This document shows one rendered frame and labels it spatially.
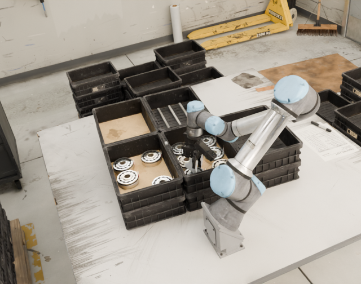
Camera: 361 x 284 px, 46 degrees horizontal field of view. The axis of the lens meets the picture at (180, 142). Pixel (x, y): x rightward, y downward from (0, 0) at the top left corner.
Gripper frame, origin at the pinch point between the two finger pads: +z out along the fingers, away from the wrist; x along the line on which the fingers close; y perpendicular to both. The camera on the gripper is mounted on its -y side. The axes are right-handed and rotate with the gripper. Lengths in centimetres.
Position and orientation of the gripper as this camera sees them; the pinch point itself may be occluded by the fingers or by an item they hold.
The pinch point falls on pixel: (198, 171)
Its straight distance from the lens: 204.3
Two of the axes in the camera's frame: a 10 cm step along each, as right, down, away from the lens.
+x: -4.7, 4.5, -7.6
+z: 0.0, 8.6, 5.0
